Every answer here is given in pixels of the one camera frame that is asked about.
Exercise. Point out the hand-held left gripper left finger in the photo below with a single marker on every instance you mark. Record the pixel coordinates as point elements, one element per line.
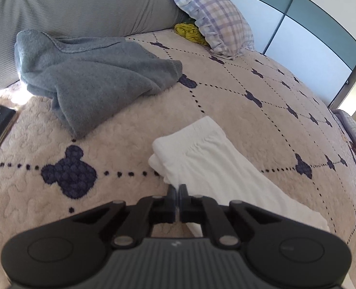
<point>170,205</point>

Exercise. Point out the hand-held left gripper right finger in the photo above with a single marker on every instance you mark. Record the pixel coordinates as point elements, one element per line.
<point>184,205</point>

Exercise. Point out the white long-sleeve shirt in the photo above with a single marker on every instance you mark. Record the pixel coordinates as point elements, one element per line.
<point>220,168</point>

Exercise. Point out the grey sweater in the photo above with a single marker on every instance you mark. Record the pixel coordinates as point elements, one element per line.
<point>90,75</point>

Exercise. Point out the yellow cloth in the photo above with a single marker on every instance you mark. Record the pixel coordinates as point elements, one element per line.
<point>190,33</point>

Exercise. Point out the purple plaid pillow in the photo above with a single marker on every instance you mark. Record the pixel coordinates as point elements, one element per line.
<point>220,15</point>

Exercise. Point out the blue and white wardrobe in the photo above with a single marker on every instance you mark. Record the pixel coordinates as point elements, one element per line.
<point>301,36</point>

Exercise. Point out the grey padded headboard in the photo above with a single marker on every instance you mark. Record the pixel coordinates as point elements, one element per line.
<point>75,3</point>

